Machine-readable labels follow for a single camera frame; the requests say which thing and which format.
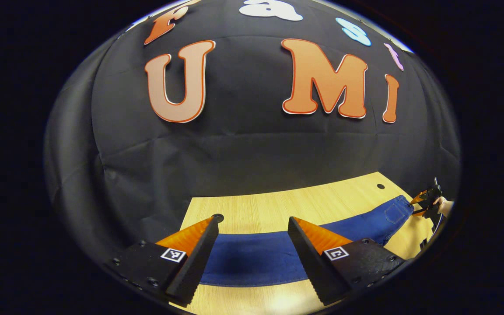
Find blue denim jeans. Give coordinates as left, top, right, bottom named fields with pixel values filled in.
left=199, top=195, right=415, bottom=288

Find black backdrop cloth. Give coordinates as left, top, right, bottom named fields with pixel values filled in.
left=44, top=0, right=462, bottom=272

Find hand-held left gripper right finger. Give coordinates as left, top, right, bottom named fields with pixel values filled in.
left=287, top=216, right=406, bottom=307

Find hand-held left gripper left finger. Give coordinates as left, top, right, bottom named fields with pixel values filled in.
left=105, top=215, right=220, bottom=307

